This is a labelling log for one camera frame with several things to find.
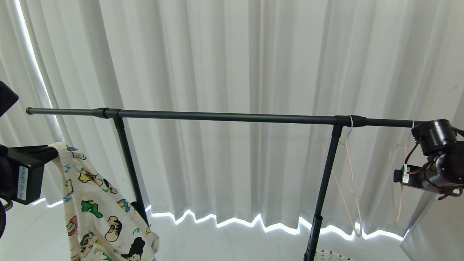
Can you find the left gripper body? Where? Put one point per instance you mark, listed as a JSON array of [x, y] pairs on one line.
[[32, 181]]

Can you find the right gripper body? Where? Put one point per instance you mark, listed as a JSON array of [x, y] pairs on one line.
[[446, 170]]

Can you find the pink clothes hanger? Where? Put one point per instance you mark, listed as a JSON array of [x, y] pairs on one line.
[[359, 233], [397, 220]]

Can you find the cream printed garment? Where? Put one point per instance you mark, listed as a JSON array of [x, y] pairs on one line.
[[94, 217]]

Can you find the white laundry basket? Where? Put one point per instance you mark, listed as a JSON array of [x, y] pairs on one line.
[[333, 256]]

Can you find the black clothes rack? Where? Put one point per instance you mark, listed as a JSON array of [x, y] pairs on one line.
[[224, 116]]

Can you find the white curtain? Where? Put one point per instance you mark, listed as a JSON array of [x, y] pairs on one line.
[[224, 54]]

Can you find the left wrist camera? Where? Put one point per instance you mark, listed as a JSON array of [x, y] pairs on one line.
[[5, 98]]

